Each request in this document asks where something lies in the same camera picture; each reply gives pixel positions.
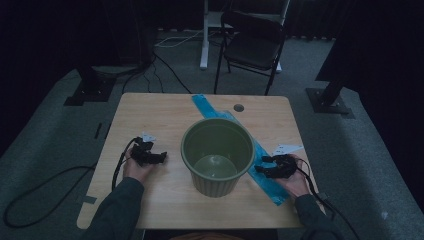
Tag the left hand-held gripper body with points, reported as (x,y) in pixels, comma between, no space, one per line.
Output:
(141,155)

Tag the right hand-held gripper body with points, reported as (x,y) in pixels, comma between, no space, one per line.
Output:
(285,165)

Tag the green ribbed plastic bin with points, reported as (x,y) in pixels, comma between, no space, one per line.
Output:
(216,186)

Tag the blue plastic bag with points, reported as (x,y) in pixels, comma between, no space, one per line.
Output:
(204,107)

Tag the person's left hand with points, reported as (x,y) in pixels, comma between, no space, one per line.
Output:
(135,171)

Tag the person's right hand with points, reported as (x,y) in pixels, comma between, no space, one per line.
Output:
(298,185)

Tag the grey table grommet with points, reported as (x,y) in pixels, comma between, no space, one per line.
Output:
(238,107)

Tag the grey tape piece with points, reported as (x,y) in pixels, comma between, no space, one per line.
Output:
(89,200)

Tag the black stand base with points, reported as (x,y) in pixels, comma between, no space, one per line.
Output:
(328,101)
(90,91)

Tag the black folding chair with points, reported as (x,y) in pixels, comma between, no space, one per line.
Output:
(255,50)

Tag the white desk frame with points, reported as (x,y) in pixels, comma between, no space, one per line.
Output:
(204,43)

